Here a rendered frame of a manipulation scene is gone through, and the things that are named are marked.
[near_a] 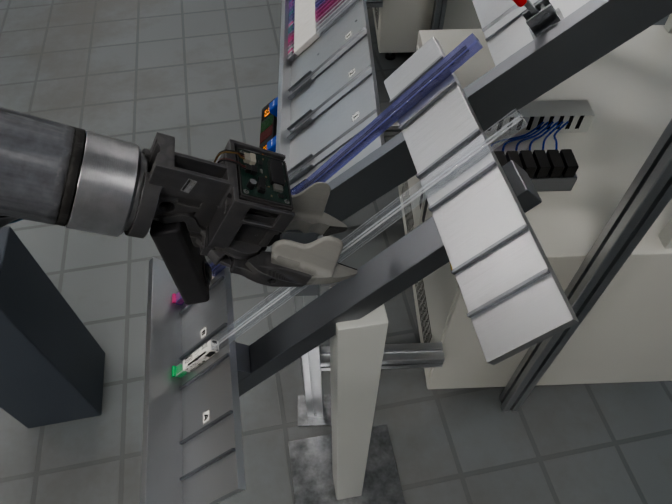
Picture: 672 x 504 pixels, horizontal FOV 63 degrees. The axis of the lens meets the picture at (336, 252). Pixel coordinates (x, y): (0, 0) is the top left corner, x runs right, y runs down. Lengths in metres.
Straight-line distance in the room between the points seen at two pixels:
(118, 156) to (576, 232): 0.81
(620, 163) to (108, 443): 1.33
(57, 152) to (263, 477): 1.11
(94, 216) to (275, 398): 1.11
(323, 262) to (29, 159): 0.24
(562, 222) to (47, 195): 0.85
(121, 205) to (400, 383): 1.17
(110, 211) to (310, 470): 1.07
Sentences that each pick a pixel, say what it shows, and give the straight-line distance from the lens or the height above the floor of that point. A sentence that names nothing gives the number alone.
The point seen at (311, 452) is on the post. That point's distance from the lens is 1.42.
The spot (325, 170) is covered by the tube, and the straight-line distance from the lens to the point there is 0.61.
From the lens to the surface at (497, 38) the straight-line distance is 0.76.
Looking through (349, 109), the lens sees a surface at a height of 0.82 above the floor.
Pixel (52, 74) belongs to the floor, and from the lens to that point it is 2.65.
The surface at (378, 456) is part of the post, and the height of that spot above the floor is 0.01.
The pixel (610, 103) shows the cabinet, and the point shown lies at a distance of 1.36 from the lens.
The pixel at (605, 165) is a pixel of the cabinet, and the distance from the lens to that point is 1.20.
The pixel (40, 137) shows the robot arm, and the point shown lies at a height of 1.12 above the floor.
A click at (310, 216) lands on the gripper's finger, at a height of 0.96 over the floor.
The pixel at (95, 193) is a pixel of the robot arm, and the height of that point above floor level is 1.09.
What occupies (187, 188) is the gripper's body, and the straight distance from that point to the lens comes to 0.44.
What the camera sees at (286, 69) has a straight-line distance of 1.13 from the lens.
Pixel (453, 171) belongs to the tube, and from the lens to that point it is 0.49.
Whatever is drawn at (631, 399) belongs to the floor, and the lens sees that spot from 1.67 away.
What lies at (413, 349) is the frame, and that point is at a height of 0.32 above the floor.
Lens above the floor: 1.37
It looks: 53 degrees down
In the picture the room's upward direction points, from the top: straight up
